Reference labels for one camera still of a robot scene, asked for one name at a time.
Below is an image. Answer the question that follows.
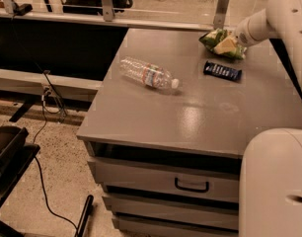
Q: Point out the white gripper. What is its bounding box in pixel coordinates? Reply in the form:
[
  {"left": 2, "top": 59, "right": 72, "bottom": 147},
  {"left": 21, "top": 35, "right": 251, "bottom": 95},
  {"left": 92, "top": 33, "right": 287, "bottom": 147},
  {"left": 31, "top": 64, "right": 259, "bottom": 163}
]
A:
[{"left": 214, "top": 27, "right": 251, "bottom": 54}]

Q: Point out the green jalapeno chip bag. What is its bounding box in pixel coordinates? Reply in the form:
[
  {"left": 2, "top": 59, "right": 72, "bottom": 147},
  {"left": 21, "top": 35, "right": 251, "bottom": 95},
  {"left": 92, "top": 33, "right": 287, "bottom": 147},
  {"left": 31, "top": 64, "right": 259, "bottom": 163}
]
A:
[{"left": 199, "top": 29, "right": 247, "bottom": 60}]

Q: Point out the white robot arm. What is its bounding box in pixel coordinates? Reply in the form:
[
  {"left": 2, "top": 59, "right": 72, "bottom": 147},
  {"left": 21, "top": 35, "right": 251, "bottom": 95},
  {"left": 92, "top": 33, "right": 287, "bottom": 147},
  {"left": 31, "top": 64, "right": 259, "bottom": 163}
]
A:
[{"left": 214, "top": 0, "right": 302, "bottom": 237}]

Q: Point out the clear plastic water bottle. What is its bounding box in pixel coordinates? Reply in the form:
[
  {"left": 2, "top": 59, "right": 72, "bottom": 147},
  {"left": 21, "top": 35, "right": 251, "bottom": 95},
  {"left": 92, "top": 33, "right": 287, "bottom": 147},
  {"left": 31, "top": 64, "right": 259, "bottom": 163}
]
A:
[{"left": 119, "top": 57, "right": 180, "bottom": 90}]

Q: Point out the dark blue snack bar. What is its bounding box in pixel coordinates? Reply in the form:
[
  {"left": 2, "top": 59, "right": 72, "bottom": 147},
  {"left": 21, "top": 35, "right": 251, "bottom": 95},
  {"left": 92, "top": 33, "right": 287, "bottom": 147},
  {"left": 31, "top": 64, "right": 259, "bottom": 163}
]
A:
[{"left": 203, "top": 61, "right": 242, "bottom": 82}]

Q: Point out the grey drawer cabinet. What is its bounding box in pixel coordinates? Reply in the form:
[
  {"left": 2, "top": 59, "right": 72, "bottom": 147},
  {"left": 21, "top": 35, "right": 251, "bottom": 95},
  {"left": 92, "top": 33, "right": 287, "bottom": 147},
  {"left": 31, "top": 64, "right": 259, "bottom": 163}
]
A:
[{"left": 76, "top": 28, "right": 302, "bottom": 237}]

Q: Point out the middle grey drawer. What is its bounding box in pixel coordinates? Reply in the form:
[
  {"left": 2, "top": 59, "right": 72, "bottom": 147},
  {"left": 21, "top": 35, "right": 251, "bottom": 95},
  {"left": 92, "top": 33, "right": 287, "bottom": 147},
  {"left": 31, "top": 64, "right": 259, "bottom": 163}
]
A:
[{"left": 103, "top": 194, "right": 239, "bottom": 231}]

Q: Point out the grey drawer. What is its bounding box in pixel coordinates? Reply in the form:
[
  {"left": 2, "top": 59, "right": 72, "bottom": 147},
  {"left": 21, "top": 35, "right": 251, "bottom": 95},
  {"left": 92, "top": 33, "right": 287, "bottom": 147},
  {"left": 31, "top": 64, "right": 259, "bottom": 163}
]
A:
[
  {"left": 103, "top": 194, "right": 239, "bottom": 231},
  {"left": 113, "top": 215, "right": 239, "bottom": 237}
]

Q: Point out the bottom grey drawer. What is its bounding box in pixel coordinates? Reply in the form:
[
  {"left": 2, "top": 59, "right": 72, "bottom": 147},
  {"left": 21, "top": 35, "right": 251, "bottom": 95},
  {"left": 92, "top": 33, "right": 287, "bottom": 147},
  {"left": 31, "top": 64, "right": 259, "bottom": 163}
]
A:
[{"left": 113, "top": 215, "right": 239, "bottom": 237}]

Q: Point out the grey metal divider rail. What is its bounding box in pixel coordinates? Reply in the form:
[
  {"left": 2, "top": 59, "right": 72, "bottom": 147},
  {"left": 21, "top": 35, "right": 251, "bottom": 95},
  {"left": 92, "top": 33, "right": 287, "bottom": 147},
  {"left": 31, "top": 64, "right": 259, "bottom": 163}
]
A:
[{"left": 0, "top": 0, "right": 244, "bottom": 32}]

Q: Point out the top drawer with black handle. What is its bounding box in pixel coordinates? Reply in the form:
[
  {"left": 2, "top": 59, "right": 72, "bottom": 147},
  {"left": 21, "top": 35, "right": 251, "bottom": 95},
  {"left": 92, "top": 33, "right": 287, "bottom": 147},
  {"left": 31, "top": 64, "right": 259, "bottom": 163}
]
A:
[{"left": 88, "top": 157, "right": 239, "bottom": 203}]

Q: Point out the black power cable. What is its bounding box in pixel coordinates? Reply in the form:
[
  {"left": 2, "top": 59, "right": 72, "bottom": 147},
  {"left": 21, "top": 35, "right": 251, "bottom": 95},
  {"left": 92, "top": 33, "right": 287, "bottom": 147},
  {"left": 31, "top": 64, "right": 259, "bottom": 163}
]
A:
[{"left": 32, "top": 70, "right": 80, "bottom": 232}]

